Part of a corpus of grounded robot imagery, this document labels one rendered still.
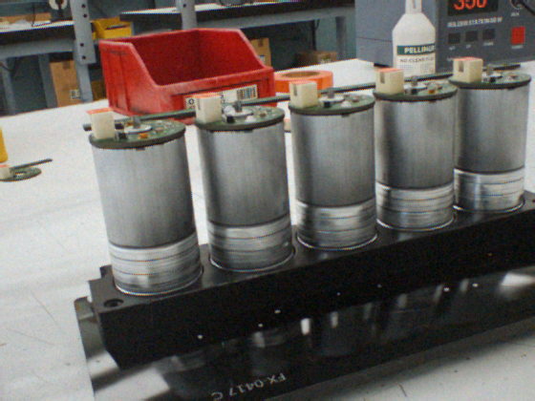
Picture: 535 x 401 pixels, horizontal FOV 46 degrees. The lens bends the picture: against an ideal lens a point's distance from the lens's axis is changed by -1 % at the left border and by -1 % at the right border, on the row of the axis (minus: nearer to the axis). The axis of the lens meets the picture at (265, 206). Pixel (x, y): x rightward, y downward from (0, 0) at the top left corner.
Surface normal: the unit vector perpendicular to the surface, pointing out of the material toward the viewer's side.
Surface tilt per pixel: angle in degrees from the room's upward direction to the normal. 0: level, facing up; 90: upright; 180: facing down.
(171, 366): 0
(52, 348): 0
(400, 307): 0
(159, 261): 90
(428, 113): 90
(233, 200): 90
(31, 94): 90
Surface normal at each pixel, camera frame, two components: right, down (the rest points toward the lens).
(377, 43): -0.94, 0.18
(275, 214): 0.62, 0.22
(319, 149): -0.44, 0.33
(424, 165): 0.07, 0.33
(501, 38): 0.33, 0.29
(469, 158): -0.65, 0.30
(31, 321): -0.07, -0.94
